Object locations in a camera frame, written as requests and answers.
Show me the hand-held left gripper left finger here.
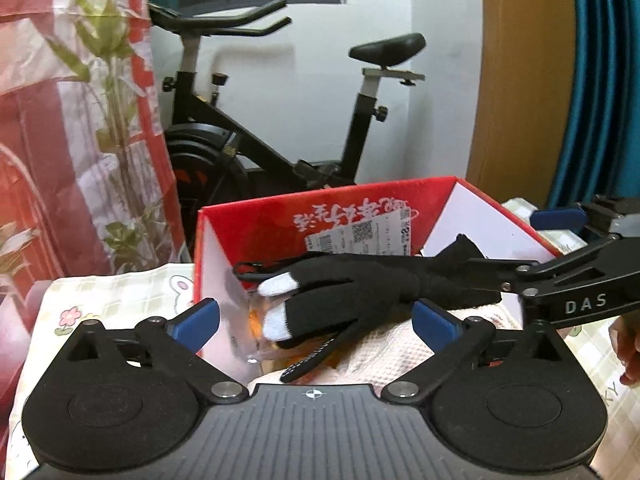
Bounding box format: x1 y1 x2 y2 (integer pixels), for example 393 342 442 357
62 299 249 405

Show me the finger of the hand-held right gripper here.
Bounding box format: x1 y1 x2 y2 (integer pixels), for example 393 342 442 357
466 236 640 297
530 198 640 242

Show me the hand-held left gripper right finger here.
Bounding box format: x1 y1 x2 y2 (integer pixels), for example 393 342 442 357
381 299 571 404

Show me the packaged bread bun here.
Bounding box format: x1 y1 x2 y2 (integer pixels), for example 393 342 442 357
246 296 301 364

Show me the black knit glove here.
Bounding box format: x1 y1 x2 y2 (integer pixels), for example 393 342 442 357
232 233 504 382

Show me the red cardboard box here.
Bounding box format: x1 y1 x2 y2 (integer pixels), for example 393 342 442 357
194 176 577 387

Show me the person's right hand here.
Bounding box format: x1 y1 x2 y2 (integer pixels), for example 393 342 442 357
609 309 640 387

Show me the white waffle towel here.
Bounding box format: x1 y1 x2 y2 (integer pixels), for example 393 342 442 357
257 304 526 387

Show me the checked tablecloth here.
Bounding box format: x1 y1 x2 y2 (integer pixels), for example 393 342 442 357
7 197 640 480

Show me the wooden door panel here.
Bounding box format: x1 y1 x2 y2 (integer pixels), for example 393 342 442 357
465 0 577 211

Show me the blue curtain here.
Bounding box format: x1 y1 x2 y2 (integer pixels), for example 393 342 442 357
545 0 640 212

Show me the black exercise bike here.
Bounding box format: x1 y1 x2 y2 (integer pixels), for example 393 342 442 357
147 0 427 262

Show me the printed backdrop cloth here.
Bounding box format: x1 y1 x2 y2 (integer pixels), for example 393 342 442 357
0 0 195 283

